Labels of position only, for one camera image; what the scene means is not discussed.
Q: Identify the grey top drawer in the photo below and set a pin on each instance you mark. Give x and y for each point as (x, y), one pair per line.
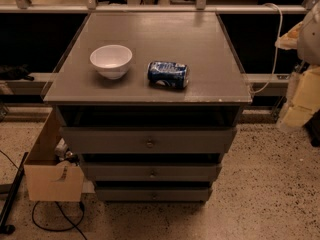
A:
(85, 140)

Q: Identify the grey drawer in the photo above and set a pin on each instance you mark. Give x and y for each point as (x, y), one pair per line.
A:
(154, 194)
(85, 140)
(151, 172)

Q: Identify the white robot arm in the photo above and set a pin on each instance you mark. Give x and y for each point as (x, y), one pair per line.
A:
(303, 92)

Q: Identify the grey drawer cabinet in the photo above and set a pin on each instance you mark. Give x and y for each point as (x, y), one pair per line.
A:
(215, 96)

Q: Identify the grey bottom drawer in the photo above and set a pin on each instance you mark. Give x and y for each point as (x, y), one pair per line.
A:
(154, 194)

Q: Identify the grey middle drawer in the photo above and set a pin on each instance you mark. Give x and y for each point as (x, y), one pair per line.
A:
(151, 172)

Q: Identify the blue soda can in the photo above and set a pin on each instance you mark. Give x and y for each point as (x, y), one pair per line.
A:
(169, 74)

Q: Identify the white bowl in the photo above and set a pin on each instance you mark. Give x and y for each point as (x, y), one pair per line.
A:
(111, 61)

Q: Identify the cardboard box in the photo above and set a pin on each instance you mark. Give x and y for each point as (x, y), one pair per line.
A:
(47, 178)

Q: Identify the black pole stand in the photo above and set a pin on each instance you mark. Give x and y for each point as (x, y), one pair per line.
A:
(10, 191)

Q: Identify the metal frame rail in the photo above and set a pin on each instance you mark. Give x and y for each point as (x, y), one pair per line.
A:
(277, 84)

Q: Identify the black object on rail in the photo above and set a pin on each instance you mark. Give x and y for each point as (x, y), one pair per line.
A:
(18, 72)

